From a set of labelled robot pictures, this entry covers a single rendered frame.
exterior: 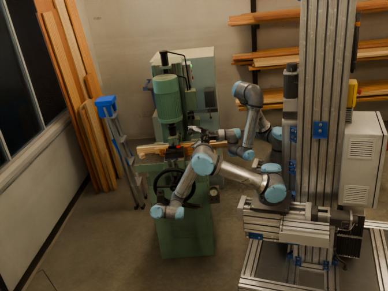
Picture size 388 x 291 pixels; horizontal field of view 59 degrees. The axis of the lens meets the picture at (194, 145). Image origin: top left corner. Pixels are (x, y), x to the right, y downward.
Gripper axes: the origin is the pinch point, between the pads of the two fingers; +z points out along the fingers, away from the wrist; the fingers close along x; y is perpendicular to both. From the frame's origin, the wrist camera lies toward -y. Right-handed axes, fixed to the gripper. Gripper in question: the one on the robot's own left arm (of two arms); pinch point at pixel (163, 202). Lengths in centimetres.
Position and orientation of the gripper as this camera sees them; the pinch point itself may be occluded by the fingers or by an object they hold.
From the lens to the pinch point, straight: 235.3
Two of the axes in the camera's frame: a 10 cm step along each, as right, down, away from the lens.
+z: 0.3, 0.6, 10.0
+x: 10.0, -0.5, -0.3
